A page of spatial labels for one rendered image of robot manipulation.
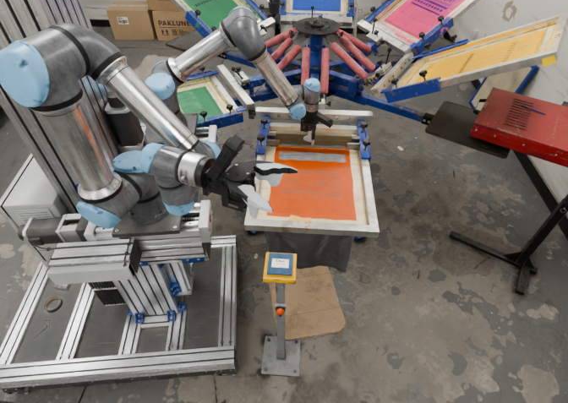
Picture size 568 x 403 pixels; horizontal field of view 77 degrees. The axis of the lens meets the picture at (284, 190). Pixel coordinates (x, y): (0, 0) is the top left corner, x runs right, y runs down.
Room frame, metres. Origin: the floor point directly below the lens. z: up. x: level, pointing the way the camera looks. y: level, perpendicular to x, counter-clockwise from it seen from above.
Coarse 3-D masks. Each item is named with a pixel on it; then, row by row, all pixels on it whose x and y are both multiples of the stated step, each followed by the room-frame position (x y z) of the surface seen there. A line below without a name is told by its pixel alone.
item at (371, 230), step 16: (272, 128) 1.75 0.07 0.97; (288, 128) 1.74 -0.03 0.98; (320, 128) 1.73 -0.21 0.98; (336, 128) 1.72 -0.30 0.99; (352, 128) 1.72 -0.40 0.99; (256, 160) 1.44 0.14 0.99; (368, 160) 1.44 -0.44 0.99; (368, 176) 1.32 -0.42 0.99; (256, 192) 1.20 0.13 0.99; (368, 192) 1.20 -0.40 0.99; (368, 208) 1.10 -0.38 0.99; (256, 224) 1.01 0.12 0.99; (272, 224) 1.01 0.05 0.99; (288, 224) 1.01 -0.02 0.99; (304, 224) 1.01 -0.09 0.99; (320, 224) 1.01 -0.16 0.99; (336, 224) 1.01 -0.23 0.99; (352, 224) 1.01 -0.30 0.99; (368, 224) 1.03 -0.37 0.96
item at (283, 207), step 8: (312, 152) 1.55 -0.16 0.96; (280, 160) 1.48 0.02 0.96; (288, 160) 1.48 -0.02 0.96; (296, 160) 1.48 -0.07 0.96; (296, 168) 1.41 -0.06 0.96; (304, 168) 1.41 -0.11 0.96; (280, 184) 1.29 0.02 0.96; (272, 192) 1.24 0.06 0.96; (280, 192) 1.24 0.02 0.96; (272, 200) 1.18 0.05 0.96; (280, 200) 1.18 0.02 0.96; (288, 200) 1.18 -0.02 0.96; (296, 200) 1.18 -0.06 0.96; (304, 200) 1.18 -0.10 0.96; (272, 208) 1.13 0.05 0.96; (280, 208) 1.13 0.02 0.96; (288, 208) 1.13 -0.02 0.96; (296, 208) 1.13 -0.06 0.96; (304, 208) 1.13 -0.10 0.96; (280, 216) 1.08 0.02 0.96; (288, 216) 1.08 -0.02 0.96; (304, 216) 1.08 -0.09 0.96
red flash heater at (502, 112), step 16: (496, 96) 1.88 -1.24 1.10; (512, 96) 1.88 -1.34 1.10; (528, 96) 1.88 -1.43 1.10; (480, 112) 1.71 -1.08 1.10; (496, 112) 1.71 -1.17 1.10; (512, 112) 1.71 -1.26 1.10; (528, 112) 1.71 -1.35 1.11; (544, 112) 1.71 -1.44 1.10; (560, 112) 1.71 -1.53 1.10; (480, 128) 1.59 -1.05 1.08; (496, 128) 1.56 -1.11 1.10; (512, 128) 1.56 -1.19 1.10; (528, 128) 1.56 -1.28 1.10; (544, 128) 1.56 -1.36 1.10; (560, 128) 1.56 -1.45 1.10; (512, 144) 1.50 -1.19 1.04; (528, 144) 1.46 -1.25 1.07; (544, 144) 1.43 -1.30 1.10; (560, 144) 1.42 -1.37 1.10; (544, 160) 1.41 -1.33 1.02; (560, 160) 1.38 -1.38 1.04
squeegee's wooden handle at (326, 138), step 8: (280, 136) 1.58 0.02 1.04; (288, 136) 1.58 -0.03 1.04; (296, 136) 1.57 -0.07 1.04; (304, 136) 1.57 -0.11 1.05; (320, 136) 1.56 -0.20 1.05; (328, 136) 1.56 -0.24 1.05; (336, 136) 1.56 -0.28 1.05; (344, 136) 1.56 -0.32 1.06; (328, 144) 1.56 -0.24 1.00; (336, 144) 1.56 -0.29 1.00; (344, 144) 1.55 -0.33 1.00
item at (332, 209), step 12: (348, 156) 1.51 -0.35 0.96; (312, 168) 1.41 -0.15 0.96; (324, 168) 1.41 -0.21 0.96; (336, 168) 1.41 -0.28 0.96; (348, 168) 1.41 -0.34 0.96; (348, 180) 1.32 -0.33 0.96; (348, 192) 1.24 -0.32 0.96; (312, 204) 1.15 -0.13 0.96; (324, 204) 1.15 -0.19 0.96; (336, 204) 1.15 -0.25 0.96; (348, 204) 1.15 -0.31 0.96; (312, 216) 1.08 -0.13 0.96; (324, 216) 1.08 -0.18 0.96; (336, 216) 1.08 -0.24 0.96; (348, 216) 1.08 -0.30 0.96
